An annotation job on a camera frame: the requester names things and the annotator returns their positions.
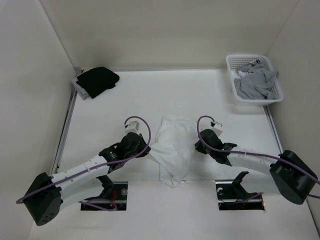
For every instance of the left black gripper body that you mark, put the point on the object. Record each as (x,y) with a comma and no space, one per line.
(139,148)

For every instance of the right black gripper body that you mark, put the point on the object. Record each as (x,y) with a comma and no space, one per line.
(200,147)

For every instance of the white tank top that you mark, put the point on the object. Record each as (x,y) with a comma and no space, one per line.
(173,148)

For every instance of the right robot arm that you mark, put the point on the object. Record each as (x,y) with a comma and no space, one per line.
(286,174)

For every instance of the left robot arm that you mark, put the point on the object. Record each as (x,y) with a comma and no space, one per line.
(49,194)

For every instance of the grey tank top in basket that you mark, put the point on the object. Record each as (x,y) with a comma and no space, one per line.
(255,81)

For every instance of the folded grey tank top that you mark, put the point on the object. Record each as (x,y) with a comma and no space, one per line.
(80,90)

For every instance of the folded black tank top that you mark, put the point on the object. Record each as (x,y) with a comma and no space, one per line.
(97,80)

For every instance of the white plastic basket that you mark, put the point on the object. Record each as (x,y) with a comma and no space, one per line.
(233,61)

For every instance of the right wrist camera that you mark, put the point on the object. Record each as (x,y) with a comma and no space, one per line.
(217,127)

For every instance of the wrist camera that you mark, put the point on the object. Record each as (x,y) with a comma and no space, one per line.
(217,127)
(132,127)

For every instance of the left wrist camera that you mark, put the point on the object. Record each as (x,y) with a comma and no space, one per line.
(132,127)

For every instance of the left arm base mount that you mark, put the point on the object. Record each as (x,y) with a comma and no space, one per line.
(113,197)

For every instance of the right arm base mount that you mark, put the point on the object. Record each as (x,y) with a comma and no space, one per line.
(231,196)

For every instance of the right metal table rail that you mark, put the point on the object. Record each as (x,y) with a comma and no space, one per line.
(272,145)

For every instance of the metal table rail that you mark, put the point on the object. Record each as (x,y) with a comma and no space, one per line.
(57,157)
(272,145)

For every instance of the left metal table rail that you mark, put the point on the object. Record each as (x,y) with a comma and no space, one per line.
(57,157)

